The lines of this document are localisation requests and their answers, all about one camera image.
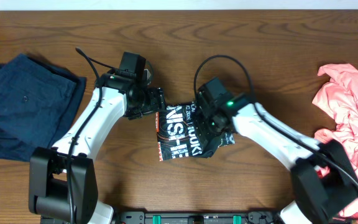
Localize black printed cycling jersey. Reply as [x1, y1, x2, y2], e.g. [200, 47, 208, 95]
[154, 101, 236, 162]

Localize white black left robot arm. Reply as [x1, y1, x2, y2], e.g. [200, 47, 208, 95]
[29, 52, 166, 223]

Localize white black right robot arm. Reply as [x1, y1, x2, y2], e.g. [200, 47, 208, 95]
[195, 78, 358, 223]

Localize folded navy blue trousers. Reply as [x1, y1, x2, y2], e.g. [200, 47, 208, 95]
[0, 54, 86, 162]

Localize pink crumpled garment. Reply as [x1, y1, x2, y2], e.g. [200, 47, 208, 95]
[311, 63, 358, 218]

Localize black mounting rail with clamps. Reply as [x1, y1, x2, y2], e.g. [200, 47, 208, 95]
[40, 210, 282, 224]

